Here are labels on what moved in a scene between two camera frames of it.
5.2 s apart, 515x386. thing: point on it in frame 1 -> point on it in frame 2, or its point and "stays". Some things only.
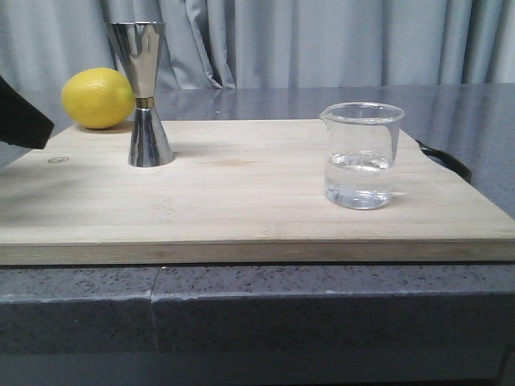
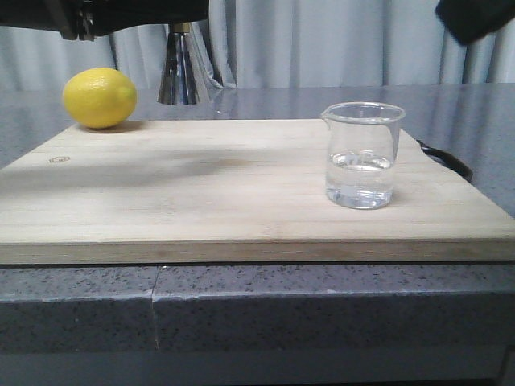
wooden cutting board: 238,192 stays
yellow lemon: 97,98 stays
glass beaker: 361,143 stays
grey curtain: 245,44 stays
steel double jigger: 140,43 -> 179,84
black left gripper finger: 22,123 -> 86,19
